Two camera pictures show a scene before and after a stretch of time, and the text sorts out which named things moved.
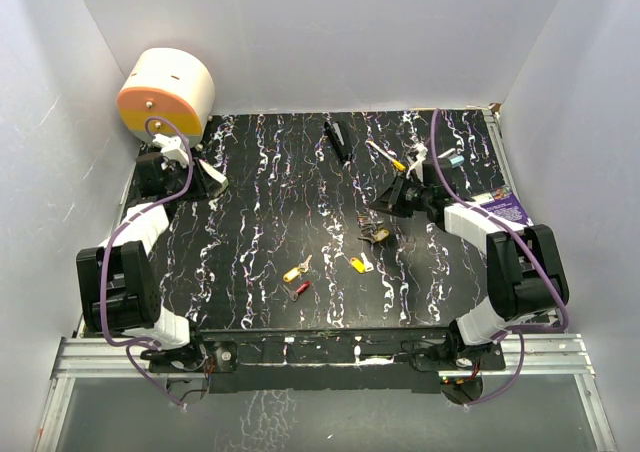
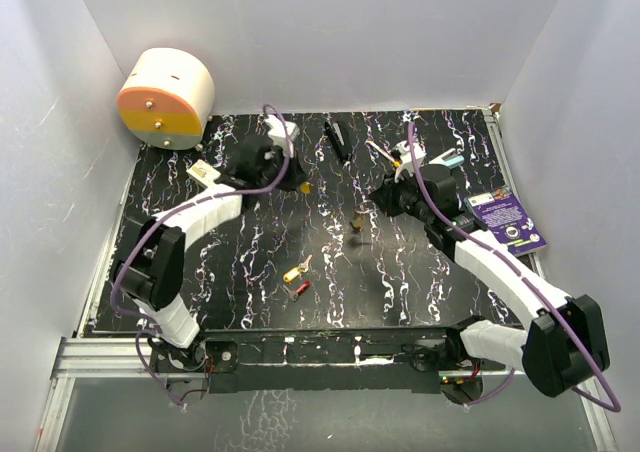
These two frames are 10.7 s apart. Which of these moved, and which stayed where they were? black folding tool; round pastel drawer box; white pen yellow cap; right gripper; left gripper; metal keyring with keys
Moved: left gripper; metal keyring with keys
Stayed: white pen yellow cap; round pastel drawer box; right gripper; black folding tool
